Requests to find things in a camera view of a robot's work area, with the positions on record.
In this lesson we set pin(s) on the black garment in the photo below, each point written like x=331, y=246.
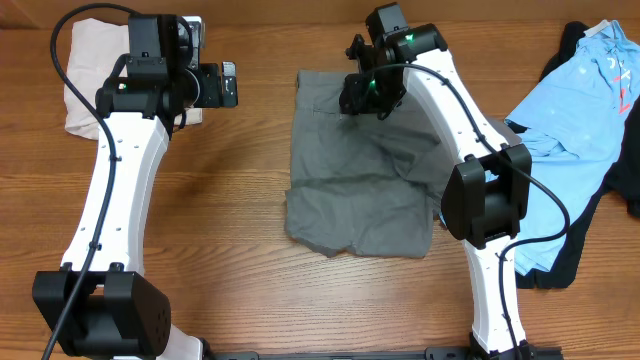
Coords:
x=600, y=175

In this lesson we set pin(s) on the grey shorts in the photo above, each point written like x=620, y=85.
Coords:
x=362, y=185

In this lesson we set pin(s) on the folded beige shorts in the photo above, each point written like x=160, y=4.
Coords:
x=90, y=75

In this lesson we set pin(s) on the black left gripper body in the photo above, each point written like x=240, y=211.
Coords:
x=210, y=96

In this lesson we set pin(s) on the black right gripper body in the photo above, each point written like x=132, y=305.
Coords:
x=377, y=92

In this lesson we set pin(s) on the light blue shirt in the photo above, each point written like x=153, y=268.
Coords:
x=575, y=140

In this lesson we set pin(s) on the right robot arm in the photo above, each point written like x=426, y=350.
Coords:
x=487, y=190

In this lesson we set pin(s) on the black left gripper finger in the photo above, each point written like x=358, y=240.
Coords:
x=229, y=95
x=228, y=70

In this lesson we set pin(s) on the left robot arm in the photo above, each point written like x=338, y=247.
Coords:
x=98, y=303

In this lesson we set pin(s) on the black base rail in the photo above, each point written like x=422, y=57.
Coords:
x=431, y=353

